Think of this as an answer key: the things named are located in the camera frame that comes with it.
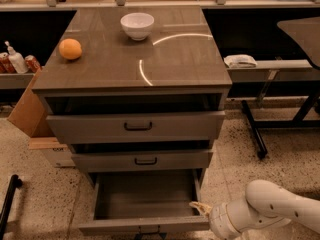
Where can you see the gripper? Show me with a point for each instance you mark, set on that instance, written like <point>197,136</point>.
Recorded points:
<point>219,216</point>

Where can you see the grey bottom drawer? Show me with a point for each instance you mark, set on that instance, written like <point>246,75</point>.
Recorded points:
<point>145,202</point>

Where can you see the grey drawer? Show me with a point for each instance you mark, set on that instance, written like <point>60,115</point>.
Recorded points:
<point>142,161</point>
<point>145,202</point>
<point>121,128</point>

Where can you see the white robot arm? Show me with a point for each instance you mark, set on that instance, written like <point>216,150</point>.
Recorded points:
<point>263,205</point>

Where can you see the grey top drawer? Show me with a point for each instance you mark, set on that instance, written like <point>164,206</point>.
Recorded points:
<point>121,128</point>

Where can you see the grey middle drawer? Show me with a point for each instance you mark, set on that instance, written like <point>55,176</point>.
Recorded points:
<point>142,161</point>

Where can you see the grey drawer cabinet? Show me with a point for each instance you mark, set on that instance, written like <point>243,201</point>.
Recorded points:
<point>176,69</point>

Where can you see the folded white cloth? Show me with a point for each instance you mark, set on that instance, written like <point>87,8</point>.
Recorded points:
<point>240,61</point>

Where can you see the white labelled box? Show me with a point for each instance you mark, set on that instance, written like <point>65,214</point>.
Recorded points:
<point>57,154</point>

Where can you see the black stand leg left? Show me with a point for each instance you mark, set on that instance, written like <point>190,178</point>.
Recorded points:
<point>14,183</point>

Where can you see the white ceramic bowl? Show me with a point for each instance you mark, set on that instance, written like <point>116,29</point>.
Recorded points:
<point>137,26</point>

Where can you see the brown cardboard box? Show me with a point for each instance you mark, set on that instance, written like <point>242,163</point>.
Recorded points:
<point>29,115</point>

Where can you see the grey side table top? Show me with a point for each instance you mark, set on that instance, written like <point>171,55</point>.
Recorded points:
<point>306,33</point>

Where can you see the orange fruit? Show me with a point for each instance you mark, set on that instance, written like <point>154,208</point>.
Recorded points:
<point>70,49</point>

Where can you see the red soda can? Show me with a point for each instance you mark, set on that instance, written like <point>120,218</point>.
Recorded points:
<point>5,62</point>
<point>32,63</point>

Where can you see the red soda can left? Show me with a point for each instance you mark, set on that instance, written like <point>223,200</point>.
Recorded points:
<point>5,62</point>

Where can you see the grey shelf rail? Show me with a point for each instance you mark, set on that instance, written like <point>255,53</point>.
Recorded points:
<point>276,70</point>

